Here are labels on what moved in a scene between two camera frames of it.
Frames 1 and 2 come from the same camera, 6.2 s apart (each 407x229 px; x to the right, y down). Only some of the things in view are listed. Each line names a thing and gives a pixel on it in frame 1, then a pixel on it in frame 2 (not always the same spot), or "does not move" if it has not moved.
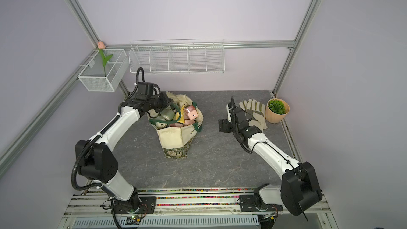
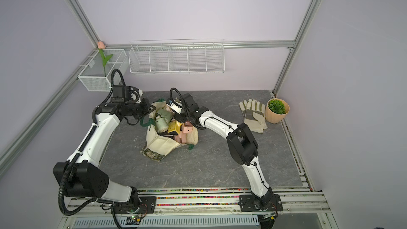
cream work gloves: x=258 y=111 does not move
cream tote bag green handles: x=176 y=126 to x=157 y=146
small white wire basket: x=93 y=77 does not move
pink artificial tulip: x=101 y=45 does not move
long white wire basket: x=177 y=56 does not move
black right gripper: x=223 y=125 to x=179 y=117
